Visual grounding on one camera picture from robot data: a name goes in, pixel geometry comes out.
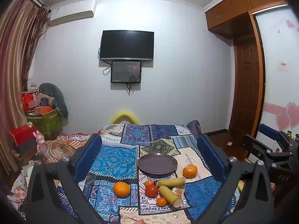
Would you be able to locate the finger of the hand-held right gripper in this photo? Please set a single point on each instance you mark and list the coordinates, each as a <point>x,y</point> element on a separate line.
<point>268,130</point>
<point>257,148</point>

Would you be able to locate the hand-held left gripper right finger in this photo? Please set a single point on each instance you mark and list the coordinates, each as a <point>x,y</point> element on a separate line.
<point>210,159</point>

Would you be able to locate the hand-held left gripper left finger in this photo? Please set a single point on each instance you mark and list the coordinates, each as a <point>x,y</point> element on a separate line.
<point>87,159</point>

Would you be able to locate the orange with sticker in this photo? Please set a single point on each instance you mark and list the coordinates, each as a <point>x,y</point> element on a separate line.
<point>190,172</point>

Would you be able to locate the corn cob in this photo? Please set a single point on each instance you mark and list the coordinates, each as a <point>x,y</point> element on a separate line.
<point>171,182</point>
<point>168,193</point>

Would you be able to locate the large orange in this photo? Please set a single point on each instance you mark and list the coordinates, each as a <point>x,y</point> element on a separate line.
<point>121,189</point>

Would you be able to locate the dark purple plate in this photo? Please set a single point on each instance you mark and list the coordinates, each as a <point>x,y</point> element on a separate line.
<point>157,164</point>

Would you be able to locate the small tangerine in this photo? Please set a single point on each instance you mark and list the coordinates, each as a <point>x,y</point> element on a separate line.
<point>161,201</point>
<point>148,183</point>

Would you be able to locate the patchwork blanket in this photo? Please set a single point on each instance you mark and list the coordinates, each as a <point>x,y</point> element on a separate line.
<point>114,163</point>

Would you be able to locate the white door with heart stickers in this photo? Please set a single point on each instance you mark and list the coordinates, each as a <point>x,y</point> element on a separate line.
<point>280,86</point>

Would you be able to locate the pink bunny toy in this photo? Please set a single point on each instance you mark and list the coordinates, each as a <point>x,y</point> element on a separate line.
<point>41,142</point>

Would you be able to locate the green bag with boxes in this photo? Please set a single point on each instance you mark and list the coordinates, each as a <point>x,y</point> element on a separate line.
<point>48,122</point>

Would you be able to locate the yellow rounded object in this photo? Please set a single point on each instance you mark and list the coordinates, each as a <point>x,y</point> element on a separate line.
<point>122,116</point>

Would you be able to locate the paper note on door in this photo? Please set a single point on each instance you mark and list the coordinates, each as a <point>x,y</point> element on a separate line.
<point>282,65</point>

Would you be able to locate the red flat box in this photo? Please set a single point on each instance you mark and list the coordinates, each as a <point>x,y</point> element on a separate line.
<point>22,134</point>

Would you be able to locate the pile of red boxes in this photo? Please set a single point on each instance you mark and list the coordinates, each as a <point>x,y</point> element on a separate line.
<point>31,100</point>

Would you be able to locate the striped brown curtain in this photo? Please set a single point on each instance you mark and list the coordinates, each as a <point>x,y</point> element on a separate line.
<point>16,58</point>

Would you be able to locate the wooden overhead cabinet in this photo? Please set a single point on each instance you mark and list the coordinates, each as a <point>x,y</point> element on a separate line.
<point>233,7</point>

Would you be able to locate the white air conditioner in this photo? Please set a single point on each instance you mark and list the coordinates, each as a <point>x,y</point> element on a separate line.
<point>72,12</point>

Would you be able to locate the small black wall monitor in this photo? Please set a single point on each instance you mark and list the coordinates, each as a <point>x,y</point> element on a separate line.
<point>126,71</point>

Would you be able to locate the black wall television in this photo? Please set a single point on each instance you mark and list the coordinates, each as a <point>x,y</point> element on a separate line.
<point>127,44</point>

